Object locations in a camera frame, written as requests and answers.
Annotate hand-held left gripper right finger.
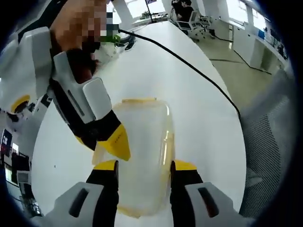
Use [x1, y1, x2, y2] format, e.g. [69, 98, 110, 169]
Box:
[169, 159, 250, 227]

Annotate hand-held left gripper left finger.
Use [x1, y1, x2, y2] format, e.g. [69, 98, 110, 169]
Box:
[44, 159, 119, 227]

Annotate clear plastic box yellow buckles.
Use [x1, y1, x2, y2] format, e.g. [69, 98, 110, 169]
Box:
[91, 96, 176, 218]

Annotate person's right hand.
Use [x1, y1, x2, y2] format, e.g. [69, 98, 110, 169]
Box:
[67, 47, 100, 85]

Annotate potted green plant white pot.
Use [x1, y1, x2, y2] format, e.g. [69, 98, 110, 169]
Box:
[96, 34, 123, 64]

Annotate grey mesh office chair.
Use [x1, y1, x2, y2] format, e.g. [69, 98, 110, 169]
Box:
[238, 68, 295, 219]

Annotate black monitor stand pole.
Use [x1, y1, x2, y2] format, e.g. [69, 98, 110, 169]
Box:
[146, 0, 155, 23]

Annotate white office chair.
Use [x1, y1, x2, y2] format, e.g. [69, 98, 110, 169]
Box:
[198, 15, 216, 39]
[176, 10, 199, 36]

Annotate black cable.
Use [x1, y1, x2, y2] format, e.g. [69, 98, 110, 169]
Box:
[117, 28, 241, 120]

